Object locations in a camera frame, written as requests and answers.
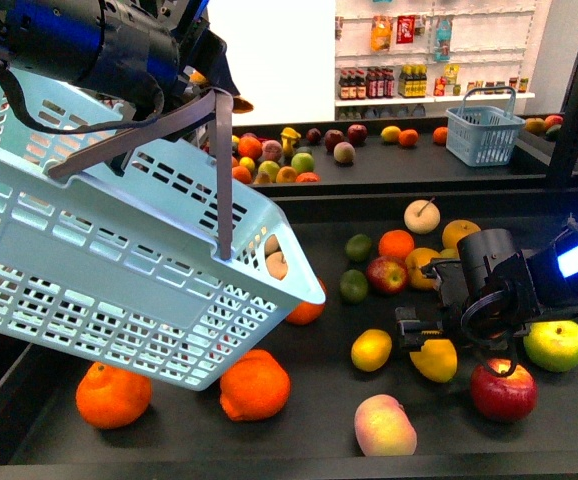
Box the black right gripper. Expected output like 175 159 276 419
395 229 540 349

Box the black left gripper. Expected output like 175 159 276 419
168 19 240 108

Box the yellow lemon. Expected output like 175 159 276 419
351 329 392 372
409 339 458 383

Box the light blue shopping basket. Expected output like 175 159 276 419
0 72 325 391

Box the black rear fruit shelf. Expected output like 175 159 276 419
253 117 578 198

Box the white shelf with bottles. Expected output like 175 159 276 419
334 1 537 121

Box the red yellow apple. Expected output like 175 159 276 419
365 256 409 295

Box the yellow orange apple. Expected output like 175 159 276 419
405 247 441 291

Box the green lime lower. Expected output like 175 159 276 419
339 269 369 305

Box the green lime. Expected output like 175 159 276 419
339 269 369 305
345 234 373 262

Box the brown kiwi upper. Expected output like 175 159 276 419
440 248 459 259

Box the small orange mandarin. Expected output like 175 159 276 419
378 229 415 260

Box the pink white peach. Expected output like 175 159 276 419
354 394 417 457

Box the green lime upper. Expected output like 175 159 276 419
345 234 373 262

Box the large orange with navel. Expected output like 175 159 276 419
285 302 326 326

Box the orange yellow pear back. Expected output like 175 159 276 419
441 219 481 250

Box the red apple front right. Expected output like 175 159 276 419
470 358 538 423

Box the pile of background fruit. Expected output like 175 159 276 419
231 123 369 184

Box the green apple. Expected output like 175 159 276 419
523 320 578 373

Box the large orange front middle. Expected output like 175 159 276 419
219 349 291 422

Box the small blue background basket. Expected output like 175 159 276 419
446 86 525 167

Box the large orange front left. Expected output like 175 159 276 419
75 362 152 430

